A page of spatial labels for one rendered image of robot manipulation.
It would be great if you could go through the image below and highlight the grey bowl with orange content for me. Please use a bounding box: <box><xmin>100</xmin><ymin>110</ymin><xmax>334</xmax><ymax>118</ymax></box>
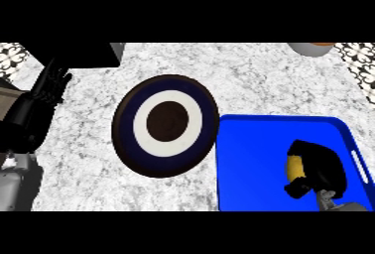
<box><xmin>285</xmin><ymin>43</ymin><xmax>337</xmax><ymax>58</ymax></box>

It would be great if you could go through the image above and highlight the blue plastic tray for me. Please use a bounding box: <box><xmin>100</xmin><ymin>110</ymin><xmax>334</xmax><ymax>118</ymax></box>
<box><xmin>216</xmin><ymin>114</ymin><xmax>375</xmax><ymax>212</ymax></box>

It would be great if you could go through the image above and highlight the dark blue white ringed plate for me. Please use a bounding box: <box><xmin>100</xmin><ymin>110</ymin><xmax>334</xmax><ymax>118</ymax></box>
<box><xmin>111</xmin><ymin>73</ymin><xmax>222</xmax><ymax>179</ymax></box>

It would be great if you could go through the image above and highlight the yellow lemon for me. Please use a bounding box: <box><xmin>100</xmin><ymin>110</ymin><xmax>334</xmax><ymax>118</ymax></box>
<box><xmin>285</xmin><ymin>155</ymin><xmax>307</xmax><ymax>184</ymax></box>

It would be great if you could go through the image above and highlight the black appliance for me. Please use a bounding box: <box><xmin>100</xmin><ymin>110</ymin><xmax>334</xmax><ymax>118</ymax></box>
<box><xmin>19</xmin><ymin>43</ymin><xmax>126</xmax><ymax>69</ymax></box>

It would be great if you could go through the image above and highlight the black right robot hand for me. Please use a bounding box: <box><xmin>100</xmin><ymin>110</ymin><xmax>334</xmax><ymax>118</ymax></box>
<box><xmin>282</xmin><ymin>139</ymin><xmax>349</xmax><ymax>200</ymax></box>

